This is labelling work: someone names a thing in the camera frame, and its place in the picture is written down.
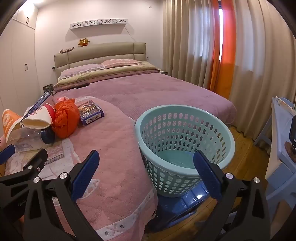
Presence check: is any orange plastic bag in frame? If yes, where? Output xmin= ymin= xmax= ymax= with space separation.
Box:
xmin=51 ymin=98 xmax=80 ymax=139

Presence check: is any purple bedspread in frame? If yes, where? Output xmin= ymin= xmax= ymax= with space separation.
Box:
xmin=54 ymin=71 xmax=237 ymax=127

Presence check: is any white wardrobe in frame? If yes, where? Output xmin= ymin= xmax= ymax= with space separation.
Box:
xmin=0 ymin=0 xmax=55 ymax=116

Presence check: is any blue playing card box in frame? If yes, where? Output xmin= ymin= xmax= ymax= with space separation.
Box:
xmin=77 ymin=100 xmax=104 ymax=126

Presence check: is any clear plastic bottle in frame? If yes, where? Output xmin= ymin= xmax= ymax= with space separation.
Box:
xmin=6 ymin=127 xmax=55 ymax=151

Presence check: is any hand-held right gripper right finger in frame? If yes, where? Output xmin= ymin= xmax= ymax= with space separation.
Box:
xmin=193 ymin=150 xmax=271 ymax=241

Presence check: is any brown round coaster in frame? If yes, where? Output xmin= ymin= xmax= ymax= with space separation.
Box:
xmin=284 ymin=142 xmax=296 ymax=163

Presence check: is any beige curtain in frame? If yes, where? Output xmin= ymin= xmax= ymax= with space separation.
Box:
xmin=162 ymin=0 xmax=296 ymax=142

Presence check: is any black device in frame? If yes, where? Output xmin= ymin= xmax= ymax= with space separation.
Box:
xmin=289 ymin=115 xmax=296 ymax=149

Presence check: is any beige padded headboard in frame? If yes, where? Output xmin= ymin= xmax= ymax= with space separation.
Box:
xmin=54 ymin=42 xmax=147 ymax=70

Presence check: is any orange paper cup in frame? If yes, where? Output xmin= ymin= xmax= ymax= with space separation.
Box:
xmin=1 ymin=109 xmax=23 ymax=144

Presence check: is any light blue table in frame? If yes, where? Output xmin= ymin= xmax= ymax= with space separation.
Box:
xmin=265 ymin=96 xmax=296 ymax=181

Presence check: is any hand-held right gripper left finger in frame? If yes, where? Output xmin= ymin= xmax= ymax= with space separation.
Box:
xmin=22 ymin=150 xmax=103 ymax=241

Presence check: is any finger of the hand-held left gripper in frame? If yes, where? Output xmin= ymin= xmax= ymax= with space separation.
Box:
xmin=0 ymin=144 xmax=16 ymax=165
xmin=0 ymin=148 xmax=48 ymax=207

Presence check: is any orange curtain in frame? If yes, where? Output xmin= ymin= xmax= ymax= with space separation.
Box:
xmin=208 ymin=0 xmax=237 ymax=99

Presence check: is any teal plastic laundry basket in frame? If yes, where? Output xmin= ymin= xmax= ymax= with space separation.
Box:
xmin=135 ymin=105 xmax=236 ymax=198

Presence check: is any beige folded quilt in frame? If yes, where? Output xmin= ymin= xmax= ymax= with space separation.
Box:
xmin=54 ymin=61 xmax=162 ymax=88

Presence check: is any white wall shelf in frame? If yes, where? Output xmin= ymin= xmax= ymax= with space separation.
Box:
xmin=70 ymin=18 xmax=128 ymax=30

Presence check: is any blue white long box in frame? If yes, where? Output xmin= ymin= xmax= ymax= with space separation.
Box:
xmin=22 ymin=92 xmax=52 ymax=121

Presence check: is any white red paper cup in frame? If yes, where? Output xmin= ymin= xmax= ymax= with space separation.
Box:
xmin=21 ymin=103 xmax=56 ymax=129

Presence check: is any blue plastic stool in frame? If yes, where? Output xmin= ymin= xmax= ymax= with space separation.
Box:
xmin=144 ymin=183 xmax=222 ymax=232

